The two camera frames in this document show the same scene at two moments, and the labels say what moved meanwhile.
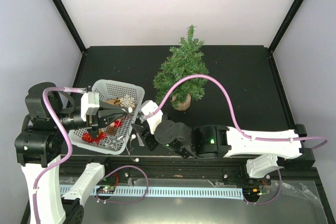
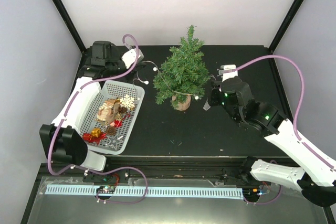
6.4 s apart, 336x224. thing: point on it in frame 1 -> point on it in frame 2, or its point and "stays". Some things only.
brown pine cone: x=111 y=130 stays
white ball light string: x=133 y=137 -> x=156 y=68
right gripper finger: x=138 y=130 -> x=214 y=97
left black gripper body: x=92 y=119 -> x=127 y=76
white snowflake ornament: x=127 y=101 stays
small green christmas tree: x=185 y=60 stays
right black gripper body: x=150 y=144 -> x=226 y=106
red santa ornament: x=116 y=123 stays
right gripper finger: x=138 y=121 -> x=214 y=83
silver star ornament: x=114 y=141 stays
